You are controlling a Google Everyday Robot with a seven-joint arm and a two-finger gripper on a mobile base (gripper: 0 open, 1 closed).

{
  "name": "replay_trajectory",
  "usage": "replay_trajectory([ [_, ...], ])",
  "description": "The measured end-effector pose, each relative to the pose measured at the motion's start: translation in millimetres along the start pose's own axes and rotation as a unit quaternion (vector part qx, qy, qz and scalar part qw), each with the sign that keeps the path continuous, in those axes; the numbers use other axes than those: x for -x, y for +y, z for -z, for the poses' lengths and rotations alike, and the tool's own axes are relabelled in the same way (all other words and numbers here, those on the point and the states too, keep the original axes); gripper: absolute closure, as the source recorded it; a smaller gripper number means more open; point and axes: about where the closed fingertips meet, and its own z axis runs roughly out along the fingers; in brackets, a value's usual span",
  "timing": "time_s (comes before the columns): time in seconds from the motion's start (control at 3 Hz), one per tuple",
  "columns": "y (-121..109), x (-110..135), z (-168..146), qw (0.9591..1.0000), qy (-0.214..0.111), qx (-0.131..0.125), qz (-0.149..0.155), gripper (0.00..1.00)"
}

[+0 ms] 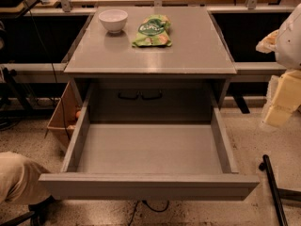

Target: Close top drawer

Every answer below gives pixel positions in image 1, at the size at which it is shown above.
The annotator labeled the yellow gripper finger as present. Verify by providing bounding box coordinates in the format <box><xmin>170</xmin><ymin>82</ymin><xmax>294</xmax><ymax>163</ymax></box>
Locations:
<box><xmin>261</xmin><ymin>70</ymin><xmax>301</xmax><ymax>130</ymax></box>

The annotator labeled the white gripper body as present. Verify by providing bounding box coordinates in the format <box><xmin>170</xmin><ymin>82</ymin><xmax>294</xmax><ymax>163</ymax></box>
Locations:
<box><xmin>256</xmin><ymin>30</ymin><xmax>278</xmax><ymax>54</ymax></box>

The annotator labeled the grey top drawer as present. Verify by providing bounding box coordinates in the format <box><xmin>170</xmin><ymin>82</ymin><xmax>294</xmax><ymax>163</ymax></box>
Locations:
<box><xmin>40</xmin><ymin>84</ymin><xmax>259</xmax><ymax>201</ymax></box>

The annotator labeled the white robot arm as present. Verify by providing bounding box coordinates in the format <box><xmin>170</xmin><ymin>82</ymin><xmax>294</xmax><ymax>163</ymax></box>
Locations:
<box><xmin>256</xmin><ymin>4</ymin><xmax>301</xmax><ymax>130</ymax></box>

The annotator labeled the grey drawer cabinet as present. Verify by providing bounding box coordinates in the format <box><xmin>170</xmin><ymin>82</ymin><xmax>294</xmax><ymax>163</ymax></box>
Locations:
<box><xmin>65</xmin><ymin>7</ymin><xmax>236</xmax><ymax>117</ymax></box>

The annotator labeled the black metal stand leg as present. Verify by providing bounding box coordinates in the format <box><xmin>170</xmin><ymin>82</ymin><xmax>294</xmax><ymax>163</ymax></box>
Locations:
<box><xmin>259</xmin><ymin>154</ymin><xmax>301</xmax><ymax>226</ymax></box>

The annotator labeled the green chip bag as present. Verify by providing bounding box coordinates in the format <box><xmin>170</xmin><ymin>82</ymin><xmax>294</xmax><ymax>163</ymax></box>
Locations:
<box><xmin>132</xmin><ymin>14</ymin><xmax>172</xmax><ymax>47</ymax></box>

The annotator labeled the white bowl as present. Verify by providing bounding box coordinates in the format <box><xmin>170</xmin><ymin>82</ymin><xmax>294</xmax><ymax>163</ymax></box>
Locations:
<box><xmin>98</xmin><ymin>9</ymin><xmax>128</xmax><ymax>33</ymax></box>

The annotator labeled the orange ball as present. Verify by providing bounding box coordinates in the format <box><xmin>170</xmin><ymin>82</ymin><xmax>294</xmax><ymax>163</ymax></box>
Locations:
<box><xmin>75</xmin><ymin>111</ymin><xmax>81</xmax><ymax>119</ymax></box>

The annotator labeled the cardboard box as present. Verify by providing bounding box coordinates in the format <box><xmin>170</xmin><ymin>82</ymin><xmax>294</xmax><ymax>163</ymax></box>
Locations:
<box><xmin>47</xmin><ymin>82</ymin><xmax>81</xmax><ymax>151</ymax></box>

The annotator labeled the black shoe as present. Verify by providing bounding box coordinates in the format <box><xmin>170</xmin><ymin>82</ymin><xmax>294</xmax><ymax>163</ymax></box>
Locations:
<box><xmin>28</xmin><ymin>196</ymin><xmax>55</xmax><ymax>226</ymax></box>

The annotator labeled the person's leg in beige trousers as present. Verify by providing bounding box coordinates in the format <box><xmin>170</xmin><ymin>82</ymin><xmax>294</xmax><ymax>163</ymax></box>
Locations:
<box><xmin>0</xmin><ymin>152</ymin><xmax>51</xmax><ymax>205</ymax></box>

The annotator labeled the black floor cable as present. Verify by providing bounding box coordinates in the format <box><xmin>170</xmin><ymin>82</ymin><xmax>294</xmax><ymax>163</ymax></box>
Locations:
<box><xmin>127</xmin><ymin>200</ymin><xmax>170</xmax><ymax>226</ymax></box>

